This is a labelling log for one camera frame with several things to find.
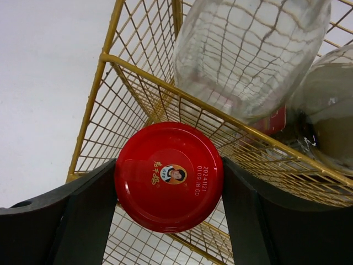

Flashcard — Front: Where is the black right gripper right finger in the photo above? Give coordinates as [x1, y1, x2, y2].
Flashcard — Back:
[222, 158, 352, 264]

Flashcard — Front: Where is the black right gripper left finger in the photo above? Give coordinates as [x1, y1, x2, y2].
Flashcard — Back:
[1, 160, 117, 264]

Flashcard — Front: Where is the red lid sauce jar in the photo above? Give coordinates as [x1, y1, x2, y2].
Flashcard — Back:
[114, 122, 223, 234]

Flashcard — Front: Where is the gold wire basket rack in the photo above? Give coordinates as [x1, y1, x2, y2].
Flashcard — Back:
[67, 1, 352, 264]

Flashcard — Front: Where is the clear oil bottle gold spout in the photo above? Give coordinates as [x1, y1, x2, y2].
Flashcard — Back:
[173, 0, 331, 123]

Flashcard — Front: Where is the black cap vinegar bottle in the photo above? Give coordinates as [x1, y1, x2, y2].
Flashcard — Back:
[248, 44, 353, 176]

